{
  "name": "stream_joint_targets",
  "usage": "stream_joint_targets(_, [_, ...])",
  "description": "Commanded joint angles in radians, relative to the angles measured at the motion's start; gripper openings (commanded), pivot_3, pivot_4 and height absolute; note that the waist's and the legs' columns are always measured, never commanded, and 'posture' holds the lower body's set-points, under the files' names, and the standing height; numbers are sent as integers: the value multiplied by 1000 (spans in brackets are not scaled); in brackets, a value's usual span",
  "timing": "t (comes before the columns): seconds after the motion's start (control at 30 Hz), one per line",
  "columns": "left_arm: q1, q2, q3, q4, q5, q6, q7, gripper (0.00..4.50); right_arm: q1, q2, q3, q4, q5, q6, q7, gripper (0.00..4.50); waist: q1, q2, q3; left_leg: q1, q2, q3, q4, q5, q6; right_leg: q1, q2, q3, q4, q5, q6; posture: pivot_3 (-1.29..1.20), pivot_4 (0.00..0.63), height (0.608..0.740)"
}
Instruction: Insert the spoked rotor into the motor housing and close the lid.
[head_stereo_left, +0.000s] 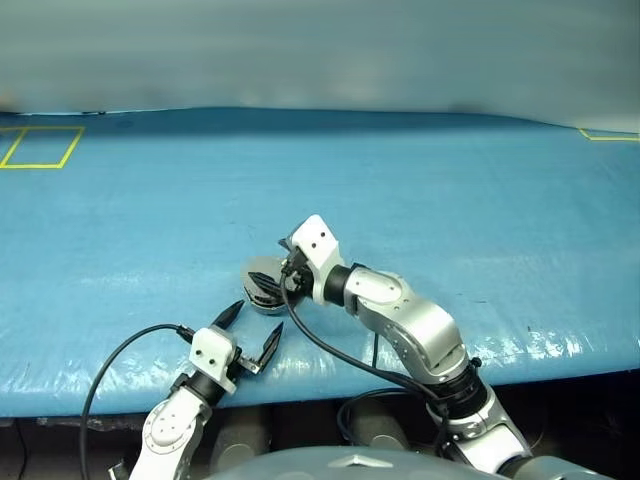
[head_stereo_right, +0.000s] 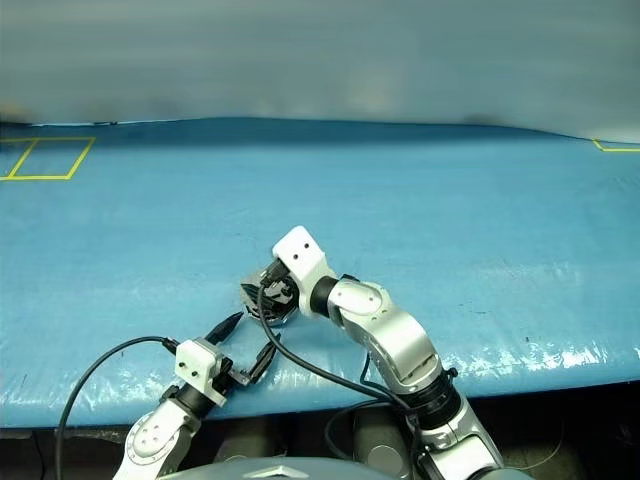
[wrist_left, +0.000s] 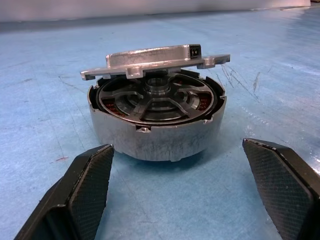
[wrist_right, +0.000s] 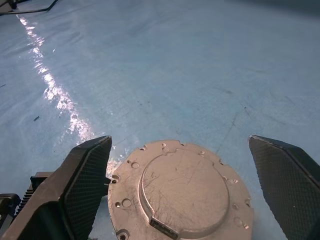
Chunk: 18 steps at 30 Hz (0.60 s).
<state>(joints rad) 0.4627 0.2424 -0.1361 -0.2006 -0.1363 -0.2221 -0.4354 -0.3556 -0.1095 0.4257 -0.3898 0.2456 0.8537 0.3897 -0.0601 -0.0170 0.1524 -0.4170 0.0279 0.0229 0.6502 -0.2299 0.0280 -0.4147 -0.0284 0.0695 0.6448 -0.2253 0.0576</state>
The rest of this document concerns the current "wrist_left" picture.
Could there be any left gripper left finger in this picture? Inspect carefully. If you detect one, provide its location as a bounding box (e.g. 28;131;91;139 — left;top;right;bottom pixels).
13;143;115;240

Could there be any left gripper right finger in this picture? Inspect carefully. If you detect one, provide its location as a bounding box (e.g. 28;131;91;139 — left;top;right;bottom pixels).
241;137;320;240

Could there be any silver round motor housing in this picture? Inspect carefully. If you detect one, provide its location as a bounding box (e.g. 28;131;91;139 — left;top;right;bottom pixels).
86;73;228;164

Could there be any silver spoked rotor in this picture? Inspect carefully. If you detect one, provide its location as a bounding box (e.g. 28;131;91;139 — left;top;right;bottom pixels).
95;71;217;126

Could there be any silver motor lid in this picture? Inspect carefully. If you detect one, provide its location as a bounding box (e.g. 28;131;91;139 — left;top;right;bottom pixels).
79;43;232;82

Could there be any blue table mat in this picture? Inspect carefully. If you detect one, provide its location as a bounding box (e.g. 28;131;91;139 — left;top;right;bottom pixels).
0;6;320;240

